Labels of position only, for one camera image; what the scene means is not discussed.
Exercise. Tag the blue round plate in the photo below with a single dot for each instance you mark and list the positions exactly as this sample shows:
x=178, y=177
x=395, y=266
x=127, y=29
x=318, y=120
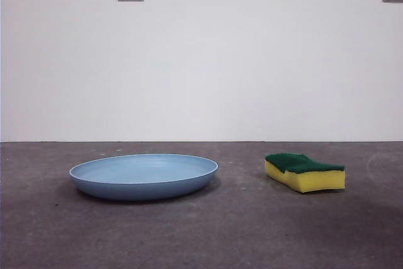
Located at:
x=141, y=185

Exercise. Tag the yellow sponge green scouring pad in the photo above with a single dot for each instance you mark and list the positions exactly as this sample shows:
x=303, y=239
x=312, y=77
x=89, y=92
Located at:
x=315, y=181

